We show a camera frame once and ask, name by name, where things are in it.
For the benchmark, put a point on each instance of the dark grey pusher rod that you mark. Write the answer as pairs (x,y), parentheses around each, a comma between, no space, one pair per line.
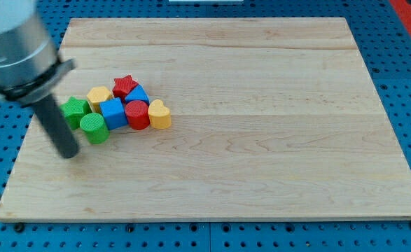
(53,122)

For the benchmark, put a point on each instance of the grey flange mount plate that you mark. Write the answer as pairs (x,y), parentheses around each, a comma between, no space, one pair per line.
(40,87)

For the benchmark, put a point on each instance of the green star block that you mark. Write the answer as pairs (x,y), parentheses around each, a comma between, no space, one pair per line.
(73,110)

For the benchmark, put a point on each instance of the green cylinder block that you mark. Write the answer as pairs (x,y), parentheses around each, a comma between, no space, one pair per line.
(94,127)

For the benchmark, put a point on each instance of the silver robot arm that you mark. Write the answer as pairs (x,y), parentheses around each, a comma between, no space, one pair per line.
(30,67)

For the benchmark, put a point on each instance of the red star block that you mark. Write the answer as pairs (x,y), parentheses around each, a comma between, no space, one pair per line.
(123,86)

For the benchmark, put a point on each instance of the yellow hexagon block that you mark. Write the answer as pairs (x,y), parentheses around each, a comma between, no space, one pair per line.
(96,96)

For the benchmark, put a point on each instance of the blue cube block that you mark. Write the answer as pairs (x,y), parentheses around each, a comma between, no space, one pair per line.
(113,113)

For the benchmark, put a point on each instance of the red cylinder block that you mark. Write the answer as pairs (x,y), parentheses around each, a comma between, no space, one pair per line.
(137,114)

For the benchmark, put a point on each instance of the blue triangle block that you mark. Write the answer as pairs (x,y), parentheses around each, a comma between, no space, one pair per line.
(138,93)

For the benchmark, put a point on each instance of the yellow heart block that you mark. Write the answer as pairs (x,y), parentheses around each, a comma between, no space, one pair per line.
(159,115)

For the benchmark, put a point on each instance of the wooden board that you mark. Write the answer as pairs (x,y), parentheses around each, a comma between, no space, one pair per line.
(273,120)

